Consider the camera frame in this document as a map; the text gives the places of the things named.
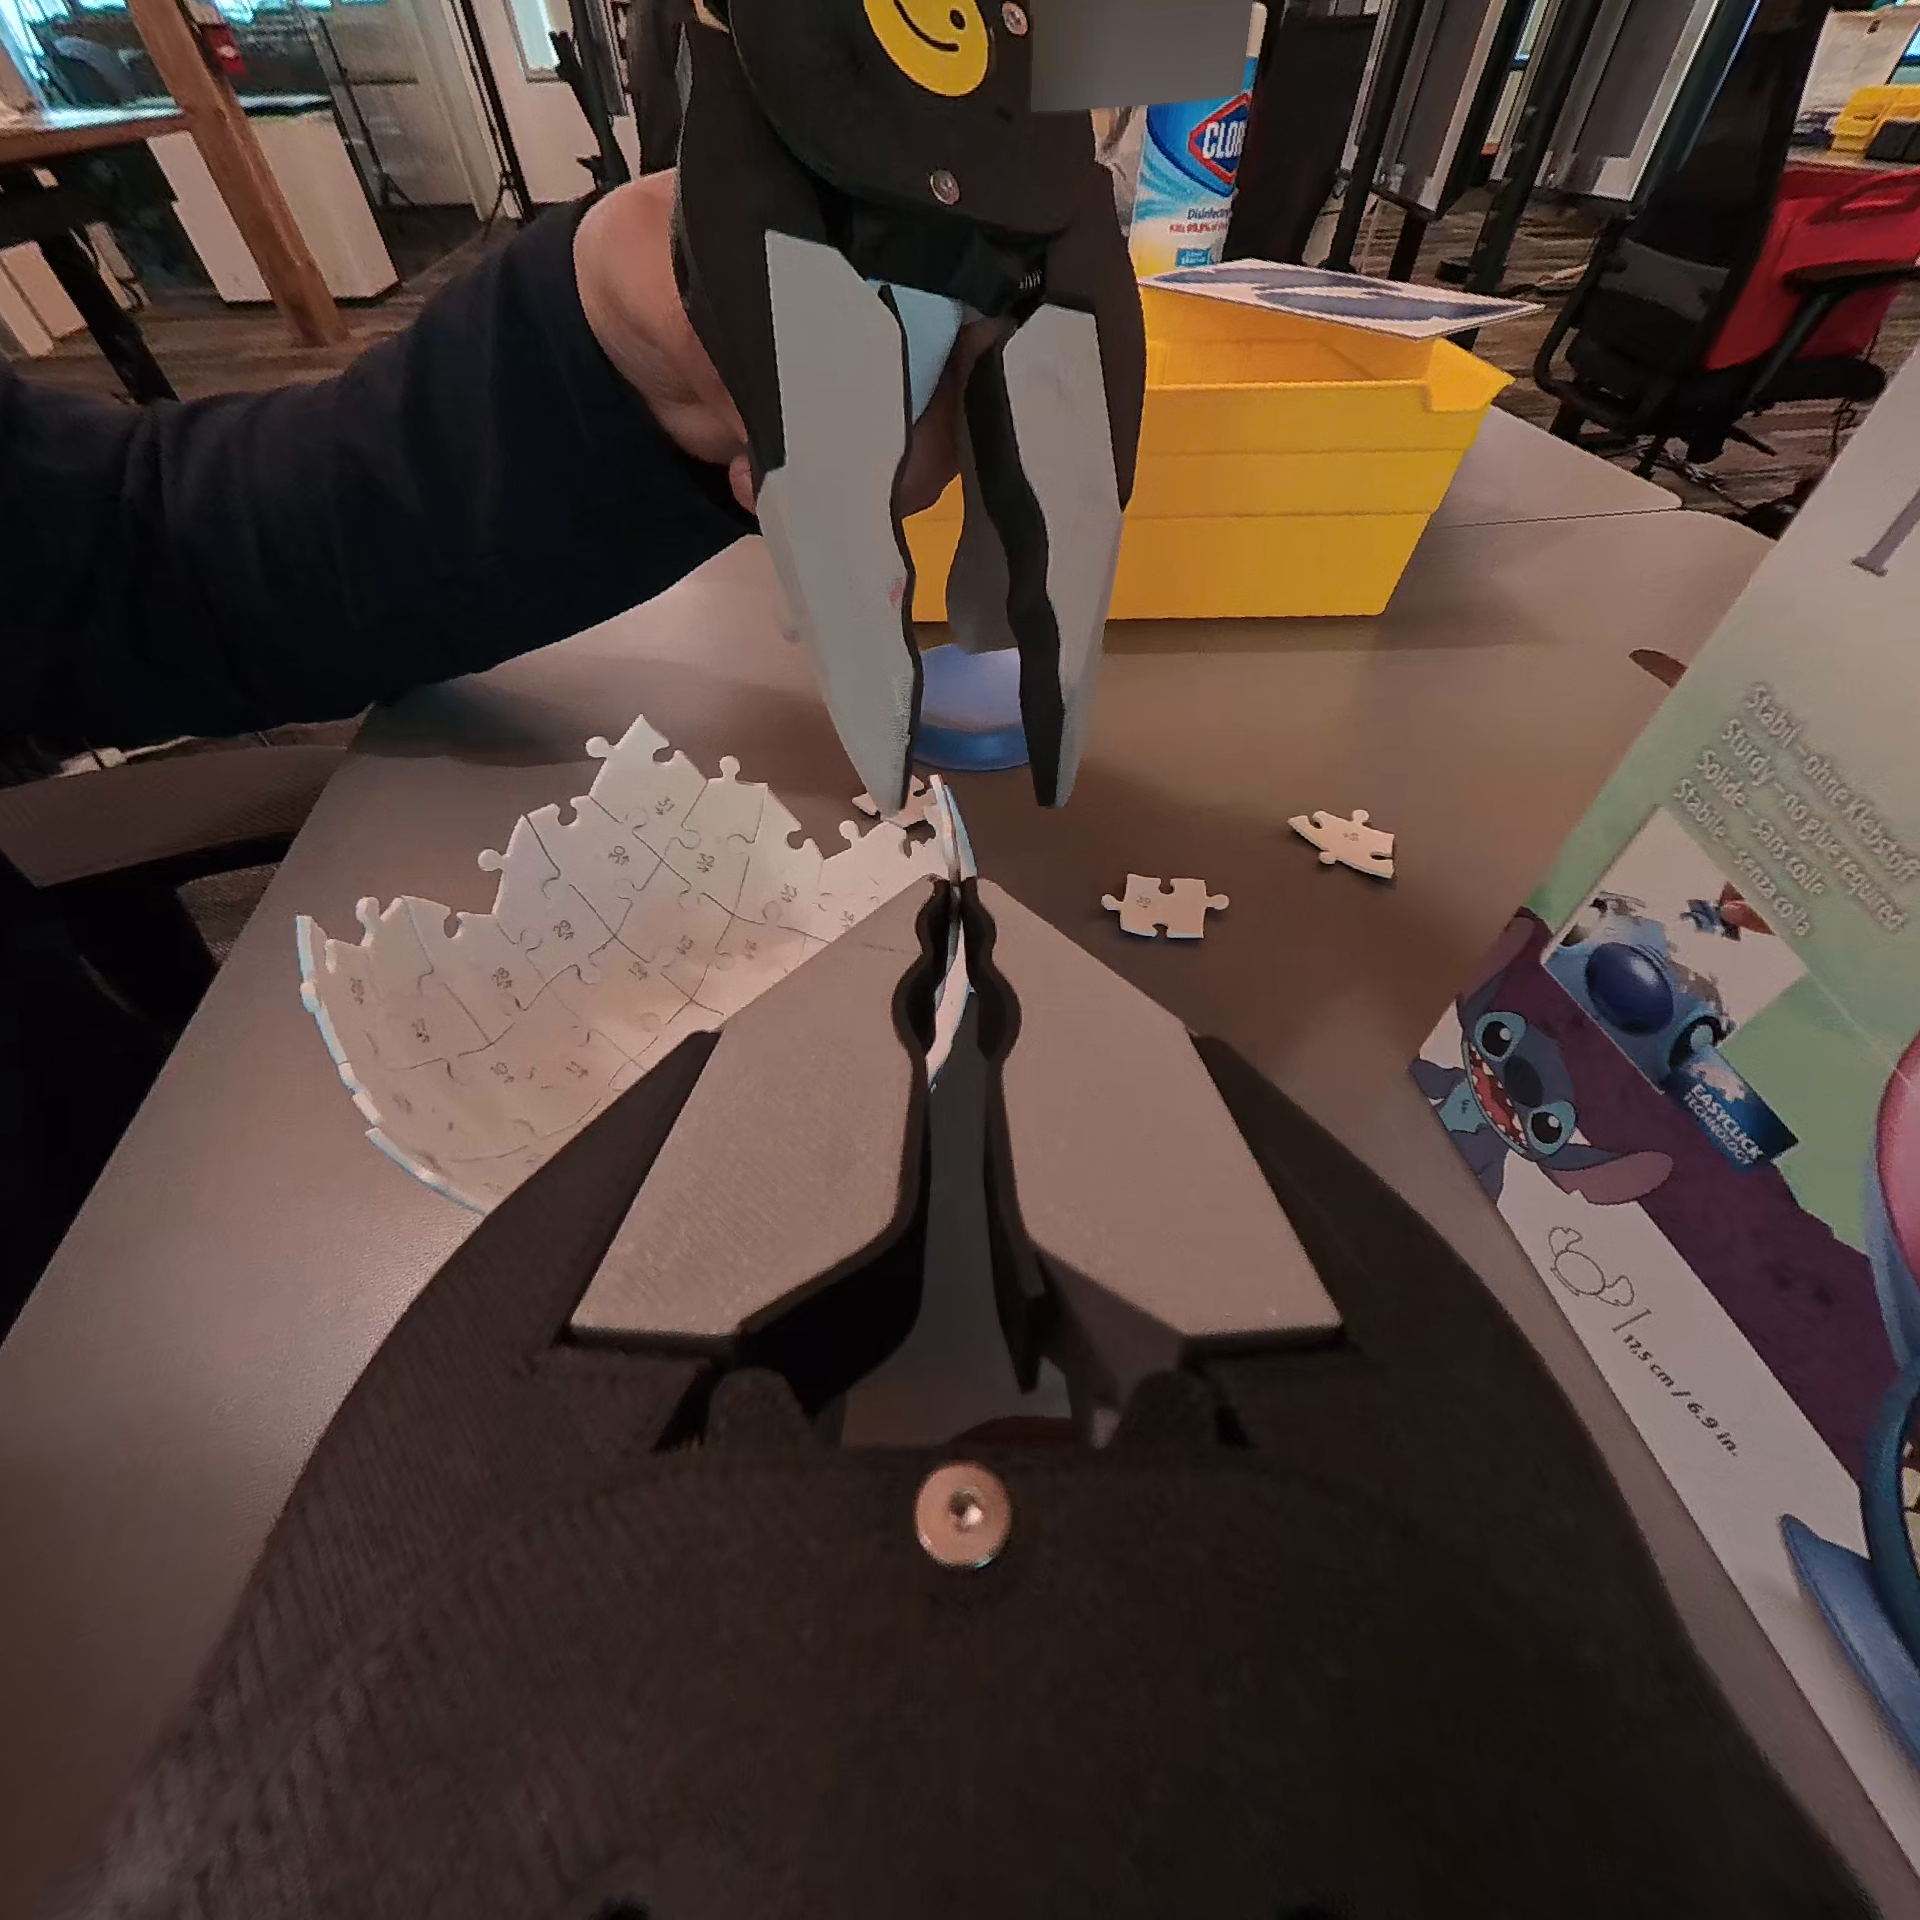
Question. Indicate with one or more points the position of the blue round plastic stand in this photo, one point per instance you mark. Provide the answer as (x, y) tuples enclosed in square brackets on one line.
[(960, 727)]

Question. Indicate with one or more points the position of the cartoon print puzzle box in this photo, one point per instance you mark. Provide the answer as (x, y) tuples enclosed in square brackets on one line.
[(1723, 1050)]

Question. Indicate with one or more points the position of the blue white printed sheet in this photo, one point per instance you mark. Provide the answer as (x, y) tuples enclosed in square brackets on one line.
[(1349, 293)]

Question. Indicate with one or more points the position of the grey office chair armrest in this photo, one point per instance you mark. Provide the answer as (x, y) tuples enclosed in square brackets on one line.
[(181, 810)]

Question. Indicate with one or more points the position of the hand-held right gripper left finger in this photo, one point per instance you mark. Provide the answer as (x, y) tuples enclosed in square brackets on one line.
[(749, 1186)]

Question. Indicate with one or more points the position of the white cabinet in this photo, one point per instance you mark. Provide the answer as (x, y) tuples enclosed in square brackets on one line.
[(299, 211)]

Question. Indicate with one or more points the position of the person's left hand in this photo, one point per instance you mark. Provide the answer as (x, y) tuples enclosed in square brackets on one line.
[(645, 301)]

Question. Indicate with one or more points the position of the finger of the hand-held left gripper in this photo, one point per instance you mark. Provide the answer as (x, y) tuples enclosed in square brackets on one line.
[(832, 495), (1072, 524)]

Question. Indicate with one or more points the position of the black red office chair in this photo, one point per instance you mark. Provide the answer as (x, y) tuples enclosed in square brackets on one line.
[(1723, 330)]

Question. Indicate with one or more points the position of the white backed puzzle piece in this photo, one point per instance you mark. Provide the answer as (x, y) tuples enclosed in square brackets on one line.
[(1347, 844), (1165, 908), (873, 803)]

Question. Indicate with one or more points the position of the disinfecting wipes canister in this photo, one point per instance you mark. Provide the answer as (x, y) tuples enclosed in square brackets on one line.
[(1193, 196)]

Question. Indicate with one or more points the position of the partly built puzzle ball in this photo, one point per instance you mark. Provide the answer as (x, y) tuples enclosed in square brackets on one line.
[(600, 960)]

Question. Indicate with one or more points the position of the row of grey partition panels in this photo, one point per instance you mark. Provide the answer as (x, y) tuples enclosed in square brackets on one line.
[(1575, 90)]

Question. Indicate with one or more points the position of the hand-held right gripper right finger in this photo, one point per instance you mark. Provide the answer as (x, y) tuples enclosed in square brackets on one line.
[(1154, 1186)]

